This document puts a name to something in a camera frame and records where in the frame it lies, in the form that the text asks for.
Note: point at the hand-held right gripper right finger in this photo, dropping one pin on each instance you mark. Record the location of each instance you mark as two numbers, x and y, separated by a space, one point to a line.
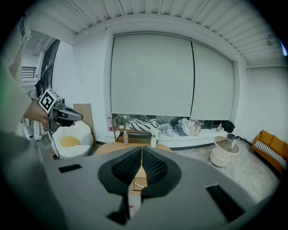
191 191

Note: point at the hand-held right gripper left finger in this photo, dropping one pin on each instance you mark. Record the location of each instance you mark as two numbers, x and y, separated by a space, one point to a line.
90 191

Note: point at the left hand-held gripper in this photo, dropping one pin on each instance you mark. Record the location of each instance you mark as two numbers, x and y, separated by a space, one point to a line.
48 101

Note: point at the wooden table drawer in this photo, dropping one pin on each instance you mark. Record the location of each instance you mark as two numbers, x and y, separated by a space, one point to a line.
144 180

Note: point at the black white marker pen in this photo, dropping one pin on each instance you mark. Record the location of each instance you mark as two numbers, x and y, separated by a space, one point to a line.
138 185

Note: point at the person's left forearm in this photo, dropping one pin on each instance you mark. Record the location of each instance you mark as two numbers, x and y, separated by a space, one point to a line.
34 114

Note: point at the wooden coffee table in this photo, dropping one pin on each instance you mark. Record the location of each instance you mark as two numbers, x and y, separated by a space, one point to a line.
112 148

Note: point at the egg-shaped bean bag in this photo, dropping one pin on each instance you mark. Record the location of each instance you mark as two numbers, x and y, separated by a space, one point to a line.
72 141

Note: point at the water bottle red label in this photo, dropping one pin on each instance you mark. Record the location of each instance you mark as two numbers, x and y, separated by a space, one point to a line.
110 124

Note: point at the small red scrap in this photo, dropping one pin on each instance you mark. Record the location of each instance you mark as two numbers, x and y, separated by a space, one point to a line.
131 205

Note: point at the green potted plant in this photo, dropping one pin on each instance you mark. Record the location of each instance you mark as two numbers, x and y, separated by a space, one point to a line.
123 120

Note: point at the white window bench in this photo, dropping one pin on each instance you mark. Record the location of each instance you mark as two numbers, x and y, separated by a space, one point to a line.
202 137

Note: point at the clear bottle brown drink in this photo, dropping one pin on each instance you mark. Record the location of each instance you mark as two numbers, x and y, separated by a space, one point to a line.
125 138

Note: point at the wooden shelf unit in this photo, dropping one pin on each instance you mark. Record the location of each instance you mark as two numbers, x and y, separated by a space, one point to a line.
132 134

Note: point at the small white bottle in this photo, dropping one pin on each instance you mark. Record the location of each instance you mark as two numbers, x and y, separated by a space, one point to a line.
233 143

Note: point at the person's white printed shirt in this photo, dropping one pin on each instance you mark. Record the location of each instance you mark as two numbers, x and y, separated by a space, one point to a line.
11 101

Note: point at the pile of clothes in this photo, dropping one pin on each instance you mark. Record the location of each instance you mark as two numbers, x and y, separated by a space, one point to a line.
184 126

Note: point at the black white patterned blanket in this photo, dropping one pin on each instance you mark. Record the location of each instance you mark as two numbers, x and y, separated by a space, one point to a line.
144 125

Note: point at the black bag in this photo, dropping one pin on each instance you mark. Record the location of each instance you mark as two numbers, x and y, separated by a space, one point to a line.
229 126

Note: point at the wide white roller blind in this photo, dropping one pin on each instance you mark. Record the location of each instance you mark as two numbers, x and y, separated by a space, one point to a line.
153 74

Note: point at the orange sofa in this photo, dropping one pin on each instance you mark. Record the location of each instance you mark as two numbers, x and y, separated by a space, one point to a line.
270 150

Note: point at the striped throw blanket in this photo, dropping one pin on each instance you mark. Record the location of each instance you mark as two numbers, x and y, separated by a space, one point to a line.
272 155

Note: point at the narrow white roller blind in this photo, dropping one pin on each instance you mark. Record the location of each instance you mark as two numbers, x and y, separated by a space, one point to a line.
212 83

